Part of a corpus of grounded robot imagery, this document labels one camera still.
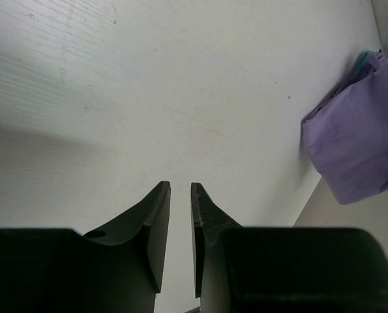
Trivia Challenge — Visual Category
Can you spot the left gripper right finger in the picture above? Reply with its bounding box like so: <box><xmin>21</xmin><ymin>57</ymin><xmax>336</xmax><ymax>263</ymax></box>
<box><xmin>190</xmin><ymin>183</ymin><xmax>388</xmax><ymax>312</ymax></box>

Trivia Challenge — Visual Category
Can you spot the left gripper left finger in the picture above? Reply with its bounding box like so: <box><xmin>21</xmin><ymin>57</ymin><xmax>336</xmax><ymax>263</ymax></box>
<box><xmin>0</xmin><ymin>181</ymin><xmax>171</xmax><ymax>312</ymax></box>

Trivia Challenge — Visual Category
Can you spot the purple t shirt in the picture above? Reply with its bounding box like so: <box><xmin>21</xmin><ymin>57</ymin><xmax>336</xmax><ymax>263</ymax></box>
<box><xmin>301</xmin><ymin>52</ymin><xmax>388</xmax><ymax>205</ymax></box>

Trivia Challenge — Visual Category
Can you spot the folded teal t shirt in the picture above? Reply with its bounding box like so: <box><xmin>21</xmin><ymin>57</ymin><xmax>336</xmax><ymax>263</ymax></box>
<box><xmin>352</xmin><ymin>51</ymin><xmax>377</xmax><ymax>76</ymax></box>

